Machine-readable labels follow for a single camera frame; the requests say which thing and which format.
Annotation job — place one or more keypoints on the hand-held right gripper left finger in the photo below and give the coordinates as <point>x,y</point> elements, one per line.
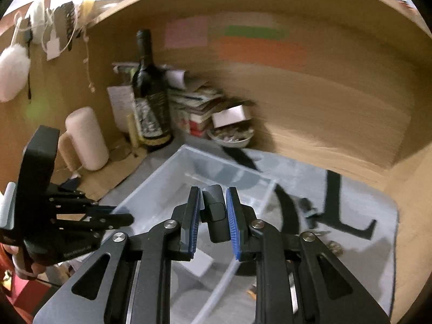
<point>192,224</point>

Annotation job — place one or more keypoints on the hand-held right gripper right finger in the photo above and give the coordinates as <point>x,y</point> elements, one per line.
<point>233,224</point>

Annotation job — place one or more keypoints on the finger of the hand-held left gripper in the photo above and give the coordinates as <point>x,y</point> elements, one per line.
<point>111,220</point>
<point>77,200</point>

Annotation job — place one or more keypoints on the black lighter with gold band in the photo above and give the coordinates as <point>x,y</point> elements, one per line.
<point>216,214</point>

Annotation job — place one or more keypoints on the clear plastic bin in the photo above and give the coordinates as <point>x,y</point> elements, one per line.
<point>162,189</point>

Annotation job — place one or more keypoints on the person's left forearm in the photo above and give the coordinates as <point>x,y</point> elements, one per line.
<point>8,287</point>

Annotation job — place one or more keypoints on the person's left hand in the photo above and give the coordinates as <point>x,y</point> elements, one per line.
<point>33,269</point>

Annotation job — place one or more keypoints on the beige cylinder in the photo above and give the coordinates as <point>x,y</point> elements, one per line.
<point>67,155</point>

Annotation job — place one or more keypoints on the white travel adapter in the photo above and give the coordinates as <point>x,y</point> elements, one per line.
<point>199,263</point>

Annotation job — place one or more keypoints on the white rounded cylinder device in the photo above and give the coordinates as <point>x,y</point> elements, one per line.
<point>86,138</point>

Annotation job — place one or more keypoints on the small black object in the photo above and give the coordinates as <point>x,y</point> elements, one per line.
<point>307,209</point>

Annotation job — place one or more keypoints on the white bowl of stones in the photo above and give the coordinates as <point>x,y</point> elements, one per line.
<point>231,136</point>

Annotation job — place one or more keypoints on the beige stick tube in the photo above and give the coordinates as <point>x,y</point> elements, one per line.
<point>132,130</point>

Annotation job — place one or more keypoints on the red small box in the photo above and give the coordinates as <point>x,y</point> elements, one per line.
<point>199,128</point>

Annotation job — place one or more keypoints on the metal keys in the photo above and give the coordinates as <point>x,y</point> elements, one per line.
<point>332,245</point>

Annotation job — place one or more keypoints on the white handwritten note paper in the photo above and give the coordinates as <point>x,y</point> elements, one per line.
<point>119,108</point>

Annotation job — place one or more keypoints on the white fluffy pom-pom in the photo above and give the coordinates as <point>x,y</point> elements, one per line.
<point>12,72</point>

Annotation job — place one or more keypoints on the white blank card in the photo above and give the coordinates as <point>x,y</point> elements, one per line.
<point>231,114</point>

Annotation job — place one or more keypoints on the stack of booklets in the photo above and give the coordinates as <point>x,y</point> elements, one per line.
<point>195,103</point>

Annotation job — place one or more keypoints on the white hanging tag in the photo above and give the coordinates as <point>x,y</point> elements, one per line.
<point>54,49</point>

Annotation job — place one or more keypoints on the grey mat with black letters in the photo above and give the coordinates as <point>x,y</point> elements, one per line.
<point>364,209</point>

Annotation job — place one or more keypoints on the dark wine bottle elephant label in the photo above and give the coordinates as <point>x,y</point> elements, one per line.
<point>150,84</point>

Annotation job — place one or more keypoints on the rolled white paper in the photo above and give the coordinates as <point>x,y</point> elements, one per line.
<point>175,76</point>

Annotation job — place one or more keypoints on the black hanging comb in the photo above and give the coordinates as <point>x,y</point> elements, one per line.
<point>69,20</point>

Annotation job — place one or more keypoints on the orange sticky note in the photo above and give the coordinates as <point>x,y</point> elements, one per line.
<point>261,54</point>

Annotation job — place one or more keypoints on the pink sticky note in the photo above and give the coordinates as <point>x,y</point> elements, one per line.
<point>185,32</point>

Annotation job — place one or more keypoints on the green sticky note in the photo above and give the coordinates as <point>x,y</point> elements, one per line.
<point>256,32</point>

